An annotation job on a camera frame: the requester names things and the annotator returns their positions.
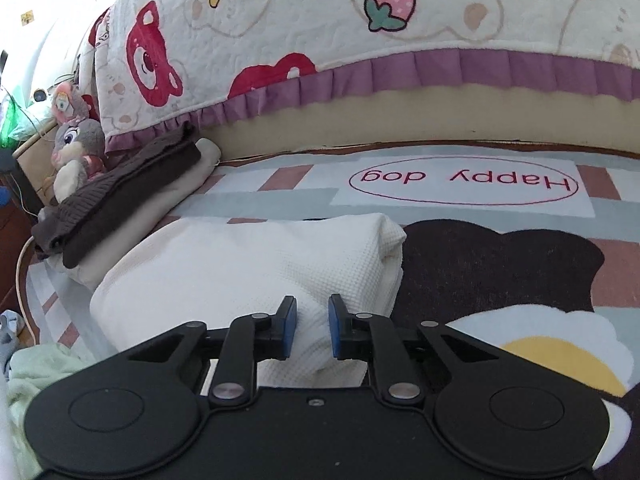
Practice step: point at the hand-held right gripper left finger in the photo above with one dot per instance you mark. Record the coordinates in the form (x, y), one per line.
(289, 331)

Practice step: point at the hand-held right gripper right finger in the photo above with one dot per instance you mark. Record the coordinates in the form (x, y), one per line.
(336, 331)

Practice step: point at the white waffle garment green trim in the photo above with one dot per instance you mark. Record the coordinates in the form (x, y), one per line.
(225, 270)

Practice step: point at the cream folded garment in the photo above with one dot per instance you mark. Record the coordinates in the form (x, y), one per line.
(160, 202)

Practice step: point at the brown knitted sweater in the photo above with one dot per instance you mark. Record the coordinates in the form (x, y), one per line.
(125, 195)

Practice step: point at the light green blanket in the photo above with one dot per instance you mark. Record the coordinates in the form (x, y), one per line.
(40, 375)

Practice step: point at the light blue garment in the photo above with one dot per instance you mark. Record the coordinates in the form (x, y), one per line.
(10, 326)

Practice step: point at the grey rabbit plush toy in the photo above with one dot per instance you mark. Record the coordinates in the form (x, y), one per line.
(75, 141)

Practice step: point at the dark wooden nightstand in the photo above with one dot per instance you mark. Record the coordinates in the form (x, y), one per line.
(10, 260)

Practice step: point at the beige storage box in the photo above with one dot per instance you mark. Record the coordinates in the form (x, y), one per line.
(35, 160)

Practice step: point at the pink plush toy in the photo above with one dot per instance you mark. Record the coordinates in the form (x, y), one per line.
(67, 102)

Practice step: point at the printed quilt with purple ruffle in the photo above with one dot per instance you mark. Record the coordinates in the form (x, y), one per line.
(350, 10)

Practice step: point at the green plastic bag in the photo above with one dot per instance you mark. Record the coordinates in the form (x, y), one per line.
(15, 115)

